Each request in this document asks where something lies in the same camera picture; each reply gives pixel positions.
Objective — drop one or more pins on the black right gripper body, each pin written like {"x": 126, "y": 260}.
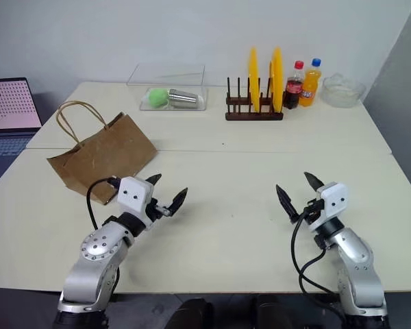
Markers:
{"x": 313, "y": 209}

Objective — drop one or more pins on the yellow plate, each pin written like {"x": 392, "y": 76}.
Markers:
{"x": 277, "y": 79}
{"x": 254, "y": 79}

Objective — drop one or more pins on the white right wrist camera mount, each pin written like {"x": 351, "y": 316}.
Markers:
{"x": 335, "y": 200}

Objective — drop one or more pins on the cola bottle red cap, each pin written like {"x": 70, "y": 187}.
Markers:
{"x": 293, "y": 89}

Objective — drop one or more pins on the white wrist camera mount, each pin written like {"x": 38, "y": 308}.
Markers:
{"x": 133, "y": 195}
{"x": 335, "y": 200}

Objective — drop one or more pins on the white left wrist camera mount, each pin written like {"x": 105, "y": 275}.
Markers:
{"x": 133, "y": 195}

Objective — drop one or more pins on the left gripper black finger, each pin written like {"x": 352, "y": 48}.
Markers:
{"x": 155, "y": 180}
{"x": 178, "y": 200}

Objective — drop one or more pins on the open laptop computer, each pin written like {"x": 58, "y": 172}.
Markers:
{"x": 7, "y": 113}

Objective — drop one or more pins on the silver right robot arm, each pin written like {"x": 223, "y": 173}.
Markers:
{"x": 358, "y": 267}

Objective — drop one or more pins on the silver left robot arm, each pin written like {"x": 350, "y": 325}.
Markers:
{"x": 96, "y": 252}

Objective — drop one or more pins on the clear glass bowl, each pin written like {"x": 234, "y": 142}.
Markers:
{"x": 344, "y": 92}

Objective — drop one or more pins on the dark wooden dish rack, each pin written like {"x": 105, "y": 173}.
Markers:
{"x": 253, "y": 116}

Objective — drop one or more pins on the steel metal cup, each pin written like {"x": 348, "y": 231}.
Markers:
{"x": 183, "y": 97}

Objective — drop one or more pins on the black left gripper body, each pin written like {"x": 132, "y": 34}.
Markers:
{"x": 154, "y": 210}

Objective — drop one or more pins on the green fuzzy ball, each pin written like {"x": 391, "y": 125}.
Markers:
{"x": 157, "y": 97}

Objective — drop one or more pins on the orange soda bottle blue cap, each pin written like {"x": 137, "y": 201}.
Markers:
{"x": 310, "y": 87}

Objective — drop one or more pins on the clear plastic box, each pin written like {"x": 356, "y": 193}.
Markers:
{"x": 192, "y": 79}

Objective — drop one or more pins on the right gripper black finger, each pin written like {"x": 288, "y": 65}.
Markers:
{"x": 287, "y": 204}
{"x": 313, "y": 181}

